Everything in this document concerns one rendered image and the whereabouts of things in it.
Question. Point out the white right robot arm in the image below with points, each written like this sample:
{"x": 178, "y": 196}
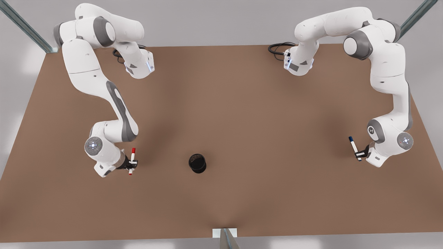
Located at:
{"x": 86, "y": 62}

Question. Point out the silver frame post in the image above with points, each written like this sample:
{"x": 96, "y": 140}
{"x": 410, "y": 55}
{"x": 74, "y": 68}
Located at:
{"x": 27, "y": 27}
{"x": 226, "y": 238}
{"x": 415, "y": 15}

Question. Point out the blue capped white marker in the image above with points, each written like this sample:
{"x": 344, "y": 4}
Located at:
{"x": 354, "y": 147}

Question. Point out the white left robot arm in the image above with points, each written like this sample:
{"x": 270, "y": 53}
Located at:
{"x": 387, "y": 62}

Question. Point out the black cylindrical pen cup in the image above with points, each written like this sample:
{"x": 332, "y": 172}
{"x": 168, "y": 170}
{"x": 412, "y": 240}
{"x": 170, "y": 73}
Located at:
{"x": 197, "y": 163}

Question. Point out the red capped white marker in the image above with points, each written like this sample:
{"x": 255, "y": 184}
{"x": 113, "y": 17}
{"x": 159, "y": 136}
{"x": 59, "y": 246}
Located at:
{"x": 132, "y": 160}

